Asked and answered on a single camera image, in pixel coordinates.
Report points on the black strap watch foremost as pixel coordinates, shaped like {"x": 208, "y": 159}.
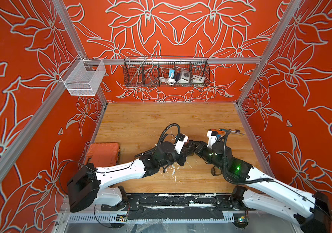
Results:
{"x": 216, "y": 171}

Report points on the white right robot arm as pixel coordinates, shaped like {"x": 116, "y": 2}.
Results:
{"x": 256, "y": 190}

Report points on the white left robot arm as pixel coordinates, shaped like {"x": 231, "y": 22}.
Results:
{"x": 97, "y": 185}

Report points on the orange plastic tool case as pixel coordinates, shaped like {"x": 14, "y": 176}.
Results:
{"x": 103, "y": 154}

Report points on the white button box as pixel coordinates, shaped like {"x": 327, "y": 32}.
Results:
{"x": 198, "y": 80}

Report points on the white power adapter box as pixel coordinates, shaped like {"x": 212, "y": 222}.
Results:
{"x": 184, "y": 77}

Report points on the blue white small box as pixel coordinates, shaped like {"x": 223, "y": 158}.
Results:
{"x": 171, "y": 73}

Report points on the orange handled screwdriver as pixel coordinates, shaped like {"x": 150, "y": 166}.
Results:
{"x": 222, "y": 132}

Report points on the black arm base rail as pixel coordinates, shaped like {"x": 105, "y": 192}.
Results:
{"x": 173, "y": 207}

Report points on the black wire wall basket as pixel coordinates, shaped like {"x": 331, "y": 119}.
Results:
{"x": 153, "y": 71}

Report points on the white mesh wall basket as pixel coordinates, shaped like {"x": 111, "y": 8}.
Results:
{"x": 80, "y": 80}

